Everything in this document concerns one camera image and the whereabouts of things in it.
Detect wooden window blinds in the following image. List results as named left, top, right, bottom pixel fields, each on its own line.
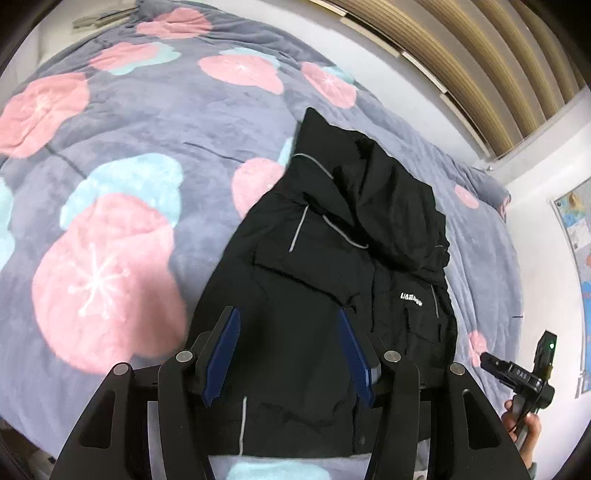
left=309, top=0, right=590, bottom=160

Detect wall map poster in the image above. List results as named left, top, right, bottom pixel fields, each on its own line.
left=549, top=178, right=591, bottom=400

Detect grey floral blanket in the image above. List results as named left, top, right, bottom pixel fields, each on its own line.
left=0, top=0, right=525, bottom=480

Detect grey flat book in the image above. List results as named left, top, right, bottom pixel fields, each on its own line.
left=71, top=6, right=139, bottom=31

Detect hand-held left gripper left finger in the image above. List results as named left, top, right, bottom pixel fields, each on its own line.
left=51, top=305, right=242, bottom=480

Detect black hooded jacket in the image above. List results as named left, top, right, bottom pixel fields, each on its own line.
left=187, top=107, right=459, bottom=472

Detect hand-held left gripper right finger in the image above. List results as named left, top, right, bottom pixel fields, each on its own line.
left=335, top=307, right=532, bottom=480

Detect person's right hand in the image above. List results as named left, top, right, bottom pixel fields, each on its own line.
left=501, top=399, right=542, bottom=480

